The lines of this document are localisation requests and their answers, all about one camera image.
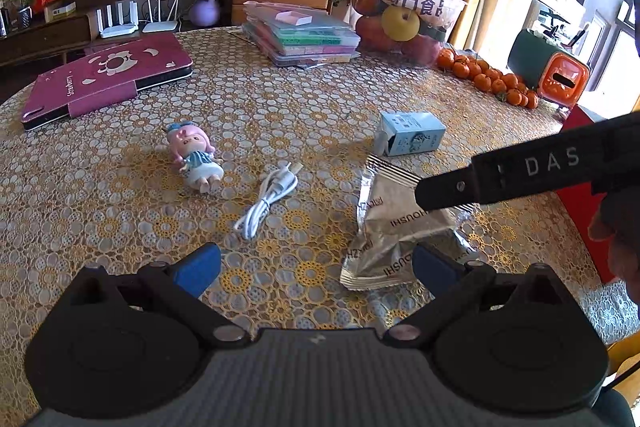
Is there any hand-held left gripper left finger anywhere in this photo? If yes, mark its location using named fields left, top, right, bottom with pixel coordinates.
left=75, top=243, right=248, bottom=349

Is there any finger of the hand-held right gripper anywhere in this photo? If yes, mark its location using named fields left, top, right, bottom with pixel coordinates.
left=414, top=127, right=596, bottom=210

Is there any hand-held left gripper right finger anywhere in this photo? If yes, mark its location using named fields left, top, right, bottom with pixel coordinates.
left=382, top=244, right=571, bottom=348

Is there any silver foil snack packet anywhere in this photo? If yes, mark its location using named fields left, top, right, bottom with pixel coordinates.
left=340, top=155, right=481, bottom=292

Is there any red cardboard box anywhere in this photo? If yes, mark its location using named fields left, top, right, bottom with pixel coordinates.
left=555, top=104, right=640, bottom=285

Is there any light blue small box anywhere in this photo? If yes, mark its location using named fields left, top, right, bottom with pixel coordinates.
left=374, top=110, right=447, bottom=158

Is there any pink-haired doll figurine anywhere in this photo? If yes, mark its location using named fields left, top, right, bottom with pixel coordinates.
left=167, top=122, right=225, bottom=194

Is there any white charging cable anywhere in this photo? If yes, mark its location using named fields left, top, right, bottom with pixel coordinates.
left=232, top=162, right=303, bottom=241

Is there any gold lace-covered desktop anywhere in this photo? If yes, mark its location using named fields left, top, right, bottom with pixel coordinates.
left=0, top=24, right=626, bottom=427

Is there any person's right hand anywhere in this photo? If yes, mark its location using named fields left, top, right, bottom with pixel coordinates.
left=589, top=187, right=640, bottom=305

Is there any green and orange tissue box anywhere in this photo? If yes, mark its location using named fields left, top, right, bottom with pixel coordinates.
left=507, top=27, right=592, bottom=108

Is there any pile of tangerines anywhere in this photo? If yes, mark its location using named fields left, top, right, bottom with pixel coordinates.
left=436, top=48, right=541, bottom=110

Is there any clear fruit bowl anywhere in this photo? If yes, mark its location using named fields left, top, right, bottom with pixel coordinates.
left=350, top=0, right=453, bottom=68

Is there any yellow apple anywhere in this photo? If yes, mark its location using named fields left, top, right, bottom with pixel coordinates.
left=381, top=6, right=422, bottom=42

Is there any maroon tablet case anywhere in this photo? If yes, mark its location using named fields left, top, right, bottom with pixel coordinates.
left=21, top=32, right=195, bottom=132

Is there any stack of clear plastic cases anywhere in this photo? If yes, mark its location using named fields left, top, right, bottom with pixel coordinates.
left=241, top=0, right=362, bottom=68

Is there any white router with three antennas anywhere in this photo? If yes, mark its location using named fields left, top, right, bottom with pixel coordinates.
left=141, top=0, right=181, bottom=34

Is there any white router with many antennas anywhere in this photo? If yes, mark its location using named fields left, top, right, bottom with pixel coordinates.
left=95, top=1, right=141, bottom=38

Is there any purple kettlebell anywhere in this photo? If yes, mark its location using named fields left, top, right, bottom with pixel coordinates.
left=189, top=0, right=222, bottom=28

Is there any small pink box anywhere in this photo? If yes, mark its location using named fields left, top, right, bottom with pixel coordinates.
left=276, top=9, right=313, bottom=26

